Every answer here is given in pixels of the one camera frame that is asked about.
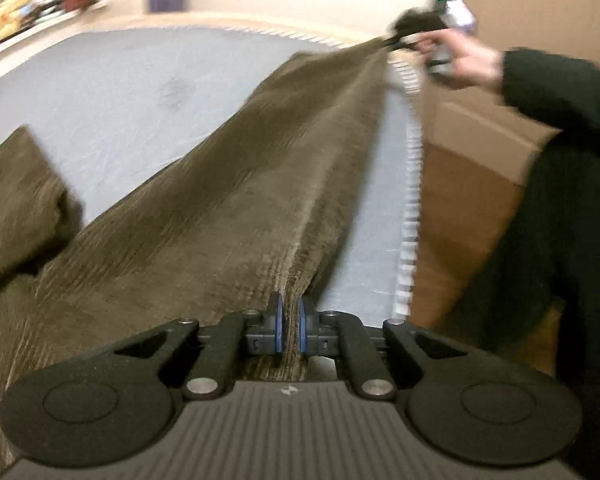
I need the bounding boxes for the brown corduroy pants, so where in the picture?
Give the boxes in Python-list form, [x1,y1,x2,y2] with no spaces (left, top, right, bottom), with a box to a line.
[0,39,388,473]

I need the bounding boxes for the right forearm dark sleeve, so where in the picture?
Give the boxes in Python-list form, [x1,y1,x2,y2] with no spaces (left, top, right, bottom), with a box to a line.
[502,49,600,129]

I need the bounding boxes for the right hand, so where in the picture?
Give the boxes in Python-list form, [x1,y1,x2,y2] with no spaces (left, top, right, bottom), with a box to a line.
[415,28,504,94]

